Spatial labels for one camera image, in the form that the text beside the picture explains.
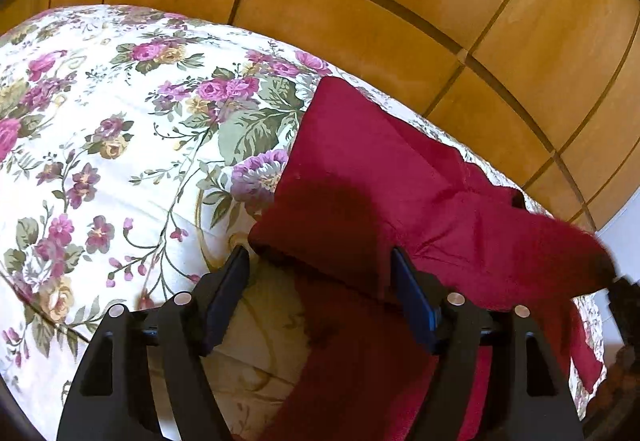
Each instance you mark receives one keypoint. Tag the floral printed blanket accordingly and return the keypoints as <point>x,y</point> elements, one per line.
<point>125,146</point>

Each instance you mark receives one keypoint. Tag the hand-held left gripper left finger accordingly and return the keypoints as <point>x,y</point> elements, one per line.
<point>229,291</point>

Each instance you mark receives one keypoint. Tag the wooden wardrobe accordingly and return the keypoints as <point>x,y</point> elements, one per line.
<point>375,6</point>

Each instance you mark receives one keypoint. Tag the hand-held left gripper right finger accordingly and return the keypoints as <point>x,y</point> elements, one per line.
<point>410,293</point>

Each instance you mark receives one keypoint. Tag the dark red small garment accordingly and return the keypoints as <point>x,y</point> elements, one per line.
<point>400,201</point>

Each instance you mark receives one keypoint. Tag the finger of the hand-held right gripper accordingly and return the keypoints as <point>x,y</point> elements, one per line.
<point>625,306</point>

